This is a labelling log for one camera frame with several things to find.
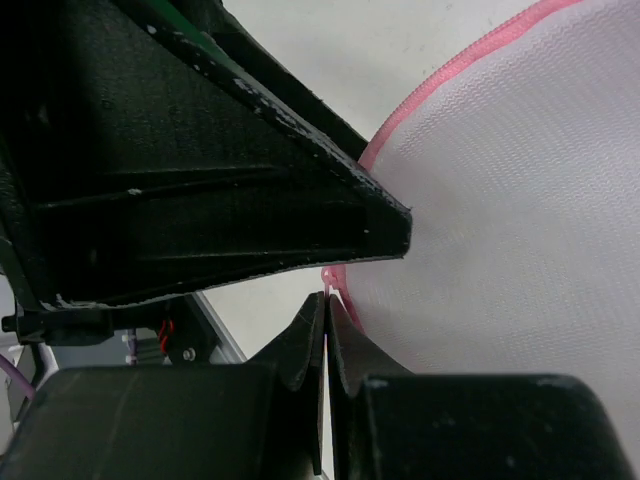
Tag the aluminium front rail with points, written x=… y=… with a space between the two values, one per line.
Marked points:
x=225 y=349

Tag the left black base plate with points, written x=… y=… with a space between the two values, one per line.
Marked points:
x=176 y=331

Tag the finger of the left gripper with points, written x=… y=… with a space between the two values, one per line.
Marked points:
x=154 y=165
x=212 y=18

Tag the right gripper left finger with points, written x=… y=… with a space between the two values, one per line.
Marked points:
x=260 y=419

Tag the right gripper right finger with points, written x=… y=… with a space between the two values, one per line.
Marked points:
x=389 y=423

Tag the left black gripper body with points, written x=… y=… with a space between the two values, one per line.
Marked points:
x=38 y=318

